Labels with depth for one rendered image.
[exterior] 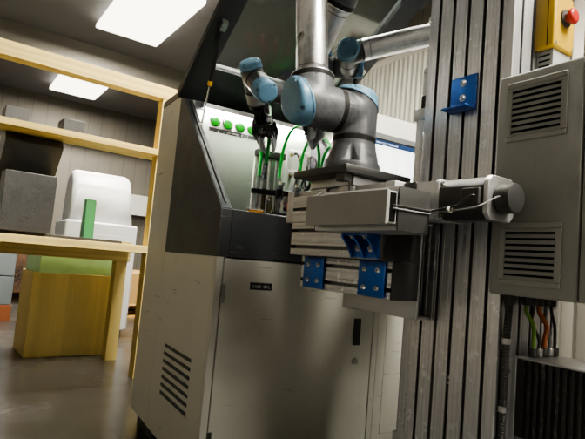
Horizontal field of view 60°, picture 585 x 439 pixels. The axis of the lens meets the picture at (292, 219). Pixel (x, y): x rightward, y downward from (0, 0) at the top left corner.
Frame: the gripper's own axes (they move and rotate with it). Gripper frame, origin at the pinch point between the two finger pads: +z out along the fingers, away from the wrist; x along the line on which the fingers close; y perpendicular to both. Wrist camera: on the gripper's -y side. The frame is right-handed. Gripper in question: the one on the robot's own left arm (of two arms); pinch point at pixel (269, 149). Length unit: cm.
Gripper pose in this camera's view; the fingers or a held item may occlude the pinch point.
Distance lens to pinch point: 192.9
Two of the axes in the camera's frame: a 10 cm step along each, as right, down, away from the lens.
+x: 9.9, -1.4, -0.7
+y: 0.4, 6.2, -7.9
